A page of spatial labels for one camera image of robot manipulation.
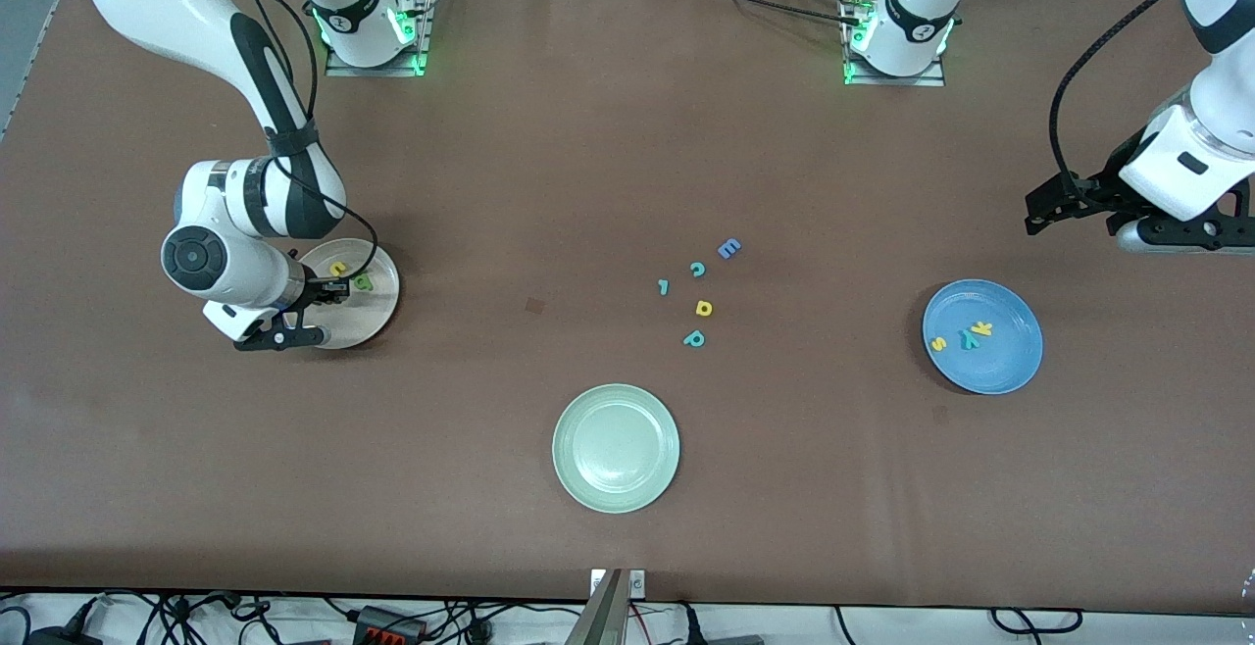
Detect black looped cable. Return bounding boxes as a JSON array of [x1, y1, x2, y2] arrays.
[[988, 606, 1085, 637]]

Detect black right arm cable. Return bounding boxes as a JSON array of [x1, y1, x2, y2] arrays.
[[201, 0, 380, 283]]

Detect pale green plate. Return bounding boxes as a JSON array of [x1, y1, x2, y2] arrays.
[[551, 383, 681, 515]]

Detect black orange power strip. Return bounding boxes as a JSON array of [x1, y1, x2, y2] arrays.
[[351, 605, 428, 645]]

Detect blue plate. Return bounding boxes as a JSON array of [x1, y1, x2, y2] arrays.
[[922, 278, 1044, 396]]

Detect small white bracket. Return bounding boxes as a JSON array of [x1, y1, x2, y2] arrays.
[[588, 569, 648, 599]]

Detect tangled black cables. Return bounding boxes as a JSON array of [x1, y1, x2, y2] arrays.
[[0, 591, 354, 645]]

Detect aluminium camera stand profile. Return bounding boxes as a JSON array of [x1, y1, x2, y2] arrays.
[[564, 568, 628, 645]]

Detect long black table cable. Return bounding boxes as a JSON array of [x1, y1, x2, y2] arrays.
[[642, 0, 869, 26]]

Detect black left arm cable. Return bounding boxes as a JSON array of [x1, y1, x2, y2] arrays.
[[1048, 0, 1209, 200]]

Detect brown table mat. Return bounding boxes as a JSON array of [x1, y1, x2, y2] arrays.
[[0, 0, 1255, 617]]

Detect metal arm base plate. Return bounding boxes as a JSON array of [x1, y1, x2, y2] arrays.
[[324, 0, 437, 78], [841, 0, 948, 88]]

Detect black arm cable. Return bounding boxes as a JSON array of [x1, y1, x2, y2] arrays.
[[1048, 0, 1209, 200], [201, 0, 380, 283]]

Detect beige brown plate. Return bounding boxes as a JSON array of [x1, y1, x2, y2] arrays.
[[289, 238, 401, 350]]

